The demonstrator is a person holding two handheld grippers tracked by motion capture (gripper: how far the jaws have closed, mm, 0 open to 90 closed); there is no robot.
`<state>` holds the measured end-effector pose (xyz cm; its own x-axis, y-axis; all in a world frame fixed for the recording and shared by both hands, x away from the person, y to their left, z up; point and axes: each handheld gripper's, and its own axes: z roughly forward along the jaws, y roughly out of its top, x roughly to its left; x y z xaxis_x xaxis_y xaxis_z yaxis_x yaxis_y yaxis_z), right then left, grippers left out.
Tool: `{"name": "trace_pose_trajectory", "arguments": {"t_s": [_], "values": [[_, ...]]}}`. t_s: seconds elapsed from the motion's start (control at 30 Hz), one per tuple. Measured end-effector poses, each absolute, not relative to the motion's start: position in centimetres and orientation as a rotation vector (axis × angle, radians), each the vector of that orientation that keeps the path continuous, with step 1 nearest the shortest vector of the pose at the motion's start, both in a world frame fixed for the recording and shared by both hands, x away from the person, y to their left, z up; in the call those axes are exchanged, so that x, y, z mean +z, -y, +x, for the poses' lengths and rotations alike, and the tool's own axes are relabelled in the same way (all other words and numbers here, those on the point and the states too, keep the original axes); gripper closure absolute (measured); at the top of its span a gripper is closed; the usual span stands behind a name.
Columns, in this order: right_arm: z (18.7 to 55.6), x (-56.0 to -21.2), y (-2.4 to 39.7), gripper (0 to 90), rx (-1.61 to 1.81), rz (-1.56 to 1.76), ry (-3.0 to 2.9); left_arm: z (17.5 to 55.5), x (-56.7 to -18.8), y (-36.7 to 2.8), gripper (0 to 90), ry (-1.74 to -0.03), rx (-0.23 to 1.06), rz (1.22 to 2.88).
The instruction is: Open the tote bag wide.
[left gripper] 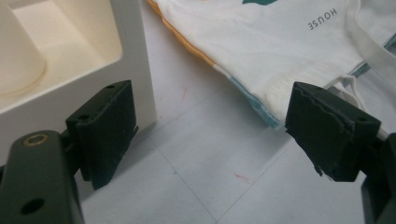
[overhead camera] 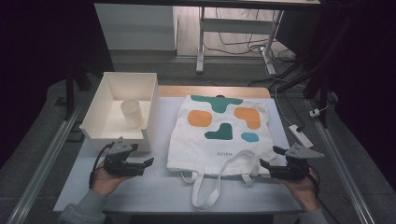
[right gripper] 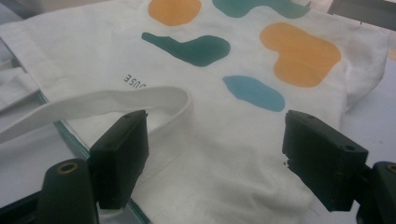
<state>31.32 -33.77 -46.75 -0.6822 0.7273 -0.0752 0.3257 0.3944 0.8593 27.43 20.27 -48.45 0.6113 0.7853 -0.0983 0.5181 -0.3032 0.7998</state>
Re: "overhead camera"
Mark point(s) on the aluminium rail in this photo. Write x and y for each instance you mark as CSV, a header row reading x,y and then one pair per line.
x,y
43,161
342,168

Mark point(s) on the white paper cup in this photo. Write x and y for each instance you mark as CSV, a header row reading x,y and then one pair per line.
x,y
132,112

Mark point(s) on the person's right hand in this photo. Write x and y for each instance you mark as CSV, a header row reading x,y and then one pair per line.
x,y
300,191

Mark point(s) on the black metal stand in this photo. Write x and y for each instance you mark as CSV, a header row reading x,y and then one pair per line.
x,y
70,93
317,81

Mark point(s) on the small white adapter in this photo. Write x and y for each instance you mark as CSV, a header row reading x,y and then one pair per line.
x,y
315,113

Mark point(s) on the black table grommet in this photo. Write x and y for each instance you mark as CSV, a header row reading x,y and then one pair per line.
x,y
219,95

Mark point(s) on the white cabinet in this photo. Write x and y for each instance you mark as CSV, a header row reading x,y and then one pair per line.
x,y
137,26

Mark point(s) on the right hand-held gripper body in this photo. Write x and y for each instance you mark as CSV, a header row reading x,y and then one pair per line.
x,y
295,161

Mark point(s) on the white power strip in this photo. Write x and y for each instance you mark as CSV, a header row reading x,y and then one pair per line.
x,y
300,136

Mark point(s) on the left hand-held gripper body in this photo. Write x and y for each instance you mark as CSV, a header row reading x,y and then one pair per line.
x,y
117,160

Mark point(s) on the pale blue table mat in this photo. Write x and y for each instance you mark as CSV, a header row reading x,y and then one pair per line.
x,y
140,189

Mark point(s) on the white storage box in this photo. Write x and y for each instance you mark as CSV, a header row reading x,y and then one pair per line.
x,y
102,102

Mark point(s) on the white desk frame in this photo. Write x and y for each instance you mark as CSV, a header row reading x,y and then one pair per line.
x,y
236,25

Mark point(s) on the white printed tote bag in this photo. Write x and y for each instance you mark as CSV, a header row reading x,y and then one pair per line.
x,y
218,146

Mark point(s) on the person's left hand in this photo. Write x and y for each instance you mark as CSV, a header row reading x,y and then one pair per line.
x,y
107,182

